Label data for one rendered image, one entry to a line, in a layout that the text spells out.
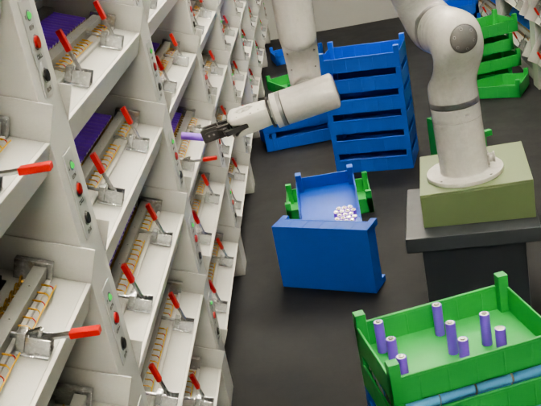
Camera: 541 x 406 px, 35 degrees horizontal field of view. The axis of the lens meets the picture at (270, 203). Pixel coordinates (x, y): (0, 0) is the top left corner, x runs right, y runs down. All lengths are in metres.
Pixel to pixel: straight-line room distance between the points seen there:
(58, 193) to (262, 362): 1.22
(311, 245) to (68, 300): 1.43
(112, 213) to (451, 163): 1.02
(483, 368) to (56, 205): 0.76
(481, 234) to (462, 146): 0.22
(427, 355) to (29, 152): 0.83
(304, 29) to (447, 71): 0.35
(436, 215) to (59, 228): 1.20
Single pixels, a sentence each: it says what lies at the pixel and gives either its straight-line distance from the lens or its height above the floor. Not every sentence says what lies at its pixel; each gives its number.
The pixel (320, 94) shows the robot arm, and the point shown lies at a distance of 2.00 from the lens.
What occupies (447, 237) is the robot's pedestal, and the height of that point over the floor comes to 0.28.
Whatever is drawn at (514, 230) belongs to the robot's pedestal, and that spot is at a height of 0.28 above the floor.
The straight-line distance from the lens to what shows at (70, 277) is 1.19.
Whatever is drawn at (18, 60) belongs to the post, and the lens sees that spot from 1.10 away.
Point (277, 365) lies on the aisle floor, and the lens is 2.25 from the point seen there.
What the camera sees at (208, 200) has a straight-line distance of 2.45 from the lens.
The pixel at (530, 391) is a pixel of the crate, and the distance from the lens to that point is 1.58.
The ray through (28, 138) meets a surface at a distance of 1.13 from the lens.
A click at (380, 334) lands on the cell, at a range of 1.59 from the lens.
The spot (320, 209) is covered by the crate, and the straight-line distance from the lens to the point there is 2.95.
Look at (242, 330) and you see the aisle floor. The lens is 2.43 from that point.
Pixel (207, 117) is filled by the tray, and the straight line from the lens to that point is 2.54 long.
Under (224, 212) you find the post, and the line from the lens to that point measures 2.64.
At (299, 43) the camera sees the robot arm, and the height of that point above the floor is 0.79.
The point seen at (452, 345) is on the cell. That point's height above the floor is 0.35.
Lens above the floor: 1.20
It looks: 22 degrees down
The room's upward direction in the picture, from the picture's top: 11 degrees counter-clockwise
